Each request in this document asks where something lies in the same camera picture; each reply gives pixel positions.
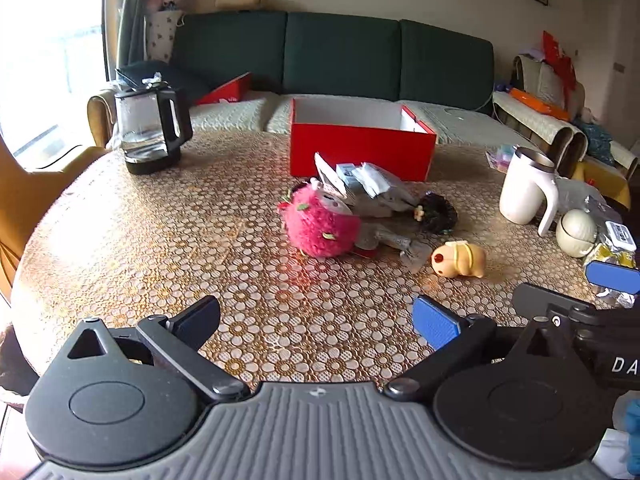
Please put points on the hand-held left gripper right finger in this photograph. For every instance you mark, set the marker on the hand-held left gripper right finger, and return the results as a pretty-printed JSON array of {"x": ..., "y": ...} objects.
[{"x": 434, "y": 327}]

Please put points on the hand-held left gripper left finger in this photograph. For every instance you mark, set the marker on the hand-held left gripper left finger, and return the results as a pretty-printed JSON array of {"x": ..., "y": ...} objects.
[{"x": 199, "y": 321}]

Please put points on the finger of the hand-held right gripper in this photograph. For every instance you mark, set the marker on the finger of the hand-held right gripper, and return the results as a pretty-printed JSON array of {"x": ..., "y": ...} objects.
[
  {"x": 542, "y": 299},
  {"x": 614, "y": 277}
]

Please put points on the yellow animal toy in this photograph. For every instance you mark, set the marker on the yellow animal toy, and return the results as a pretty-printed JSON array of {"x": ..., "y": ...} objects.
[{"x": 460, "y": 260}]

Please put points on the black hair scrunchie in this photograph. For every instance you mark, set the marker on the black hair scrunchie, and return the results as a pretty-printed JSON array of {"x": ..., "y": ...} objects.
[{"x": 440, "y": 215}]

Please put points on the clear plastic packets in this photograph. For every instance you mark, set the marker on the clear plastic packets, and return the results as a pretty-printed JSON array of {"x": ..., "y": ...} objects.
[{"x": 385, "y": 202}]

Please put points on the pink plush toy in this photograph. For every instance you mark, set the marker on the pink plush toy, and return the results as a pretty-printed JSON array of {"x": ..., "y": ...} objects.
[{"x": 320, "y": 225}]

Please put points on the white plastic packet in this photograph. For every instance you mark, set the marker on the white plastic packet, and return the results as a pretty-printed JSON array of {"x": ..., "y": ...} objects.
[{"x": 374, "y": 177}]

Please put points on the light blue small box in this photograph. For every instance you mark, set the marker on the light blue small box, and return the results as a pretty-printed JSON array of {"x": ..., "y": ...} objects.
[{"x": 346, "y": 175}]

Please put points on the white card packet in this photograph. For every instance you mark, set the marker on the white card packet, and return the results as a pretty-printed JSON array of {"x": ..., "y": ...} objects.
[{"x": 327, "y": 175}]

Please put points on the red cardboard box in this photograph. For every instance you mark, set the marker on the red cardboard box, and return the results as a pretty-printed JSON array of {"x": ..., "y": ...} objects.
[{"x": 357, "y": 152}]

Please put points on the floral patterned desktop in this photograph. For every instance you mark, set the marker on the floral patterned desktop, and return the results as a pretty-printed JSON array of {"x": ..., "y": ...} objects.
[{"x": 175, "y": 240}]

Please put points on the person's right hand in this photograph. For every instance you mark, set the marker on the person's right hand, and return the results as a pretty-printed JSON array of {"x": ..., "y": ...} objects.
[{"x": 631, "y": 425}]

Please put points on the yellow foil packet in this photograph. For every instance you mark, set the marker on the yellow foil packet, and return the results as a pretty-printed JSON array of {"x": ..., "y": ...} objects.
[{"x": 607, "y": 255}]

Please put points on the small white blue box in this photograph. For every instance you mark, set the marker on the small white blue box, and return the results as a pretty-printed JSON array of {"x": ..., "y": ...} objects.
[{"x": 619, "y": 234}]

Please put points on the white egg-shaped container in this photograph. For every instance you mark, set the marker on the white egg-shaped container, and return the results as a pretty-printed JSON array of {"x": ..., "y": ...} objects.
[{"x": 576, "y": 232}]

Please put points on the clear plastic bag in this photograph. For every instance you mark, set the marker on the clear plastic bag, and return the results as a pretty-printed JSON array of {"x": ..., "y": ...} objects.
[{"x": 580, "y": 195}]

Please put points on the white mug steel rim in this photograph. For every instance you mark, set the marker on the white mug steel rim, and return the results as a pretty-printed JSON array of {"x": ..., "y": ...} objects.
[{"x": 520, "y": 190}]

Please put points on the blue cloth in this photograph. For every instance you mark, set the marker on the blue cloth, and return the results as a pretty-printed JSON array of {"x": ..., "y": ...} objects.
[{"x": 595, "y": 140}]

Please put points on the cream covered armchair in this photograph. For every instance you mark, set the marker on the cream covered armchair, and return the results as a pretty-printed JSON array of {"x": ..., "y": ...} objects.
[{"x": 542, "y": 110}]

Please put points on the cream quilted sofa cover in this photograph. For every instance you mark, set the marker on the cream quilted sofa cover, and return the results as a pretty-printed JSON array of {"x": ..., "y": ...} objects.
[{"x": 470, "y": 122}]

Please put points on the orange flat box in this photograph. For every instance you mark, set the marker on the orange flat box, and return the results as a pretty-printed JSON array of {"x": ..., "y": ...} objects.
[{"x": 537, "y": 102}]

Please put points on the yellow chair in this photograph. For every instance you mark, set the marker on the yellow chair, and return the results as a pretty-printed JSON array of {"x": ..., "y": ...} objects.
[{"x": 35, "y": 200}]

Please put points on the red paper decoration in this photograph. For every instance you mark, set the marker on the red paper decoration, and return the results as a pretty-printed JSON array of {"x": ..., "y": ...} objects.
[{"x": 559, "y": 55}]

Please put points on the red box lid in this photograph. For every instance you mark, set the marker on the red box lid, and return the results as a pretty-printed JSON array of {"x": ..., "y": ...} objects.
[{"x": 225, "y": 91}]

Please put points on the white floral patterned bin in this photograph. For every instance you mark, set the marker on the white floral patterned bin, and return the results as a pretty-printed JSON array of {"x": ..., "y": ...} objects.
[{"x": 161, "y": 37}]

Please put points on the green sofa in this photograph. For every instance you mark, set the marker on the green sofa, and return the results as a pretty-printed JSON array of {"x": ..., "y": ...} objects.
[{"x": 340, "y": 55}]

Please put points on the window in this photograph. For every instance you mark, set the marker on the window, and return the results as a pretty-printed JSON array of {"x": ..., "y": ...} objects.
[{"x": 45, "y": 55}]

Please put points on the grey curtain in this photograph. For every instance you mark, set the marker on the grey curtain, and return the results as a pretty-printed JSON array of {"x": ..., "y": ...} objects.
[{"x": 132, "y": 15}]

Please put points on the beige roll pillow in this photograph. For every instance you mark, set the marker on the beige roll pillow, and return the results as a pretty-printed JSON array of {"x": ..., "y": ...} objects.
[{"x": 242, "y": 1}]

